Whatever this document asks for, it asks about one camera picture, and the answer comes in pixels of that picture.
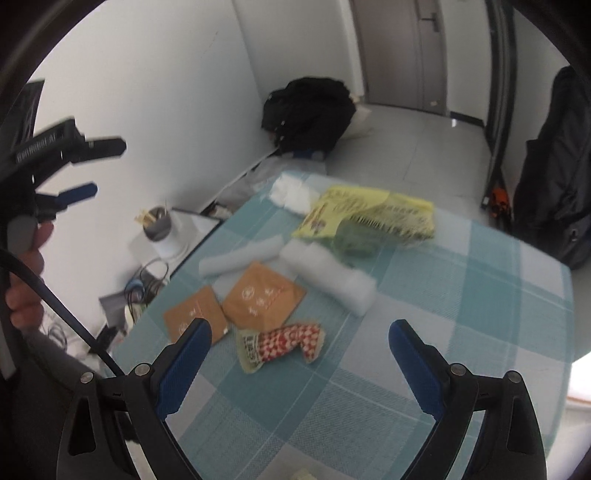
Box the red checkered wrapper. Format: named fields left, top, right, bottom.
left=235, top=322, right=327, bottom=374

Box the flat white foam sheet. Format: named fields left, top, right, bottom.
left=198, top=233, right=283, bottom=278

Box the yellow plastic bag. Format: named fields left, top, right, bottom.
left=292, top=185, right=437, bottom=256

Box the tall black bag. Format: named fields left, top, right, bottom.
left=512, top=65, right=591, bottom=271

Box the bundle of cables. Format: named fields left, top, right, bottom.
left=123, top=258, right=170, bottom=309

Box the grey door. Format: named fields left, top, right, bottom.
left=348, top=0, right=450, bottom=114

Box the small brown paper packet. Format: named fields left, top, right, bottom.
left=164, top=286, right=230, bottom=345

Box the black backpack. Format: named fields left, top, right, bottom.
left=261, top=78, right=358, bottom=156

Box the black cable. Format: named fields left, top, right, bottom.
left=0, top=248, right=126, bottom=378

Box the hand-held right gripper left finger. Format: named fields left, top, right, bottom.
left=58, top=318, right=215, bottom=480

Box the thick white foam piece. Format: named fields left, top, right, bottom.
left=283, top=240, right=378, bottom=317

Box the grey cup with sticks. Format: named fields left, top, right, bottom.
left=135, top=203, right=174, bottom=241

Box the crumpled white foam wrap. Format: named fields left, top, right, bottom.
left=269, top=174, right=324, bottom=216

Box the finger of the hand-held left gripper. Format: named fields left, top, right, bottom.
left=34, top=182, right=99, bottom=214
left=69, top=136, right=127, bottom=163

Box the large brown paper packet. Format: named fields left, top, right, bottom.
left=222, top=262, right=308, bottom=331

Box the person's left hand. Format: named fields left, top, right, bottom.
left=4, top=222, right=54, bottom=331

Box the teal checked tablecloth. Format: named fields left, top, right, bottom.
left=113, top=171, right=575, bottom=480

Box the white round container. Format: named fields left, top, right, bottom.
left=154, top=220, right=186, bottom=260

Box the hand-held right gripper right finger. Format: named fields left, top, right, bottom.
left=388, top=318, right=548, bottom=480

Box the orange tool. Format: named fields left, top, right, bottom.
left=480, top=185, right=514, bottom=228

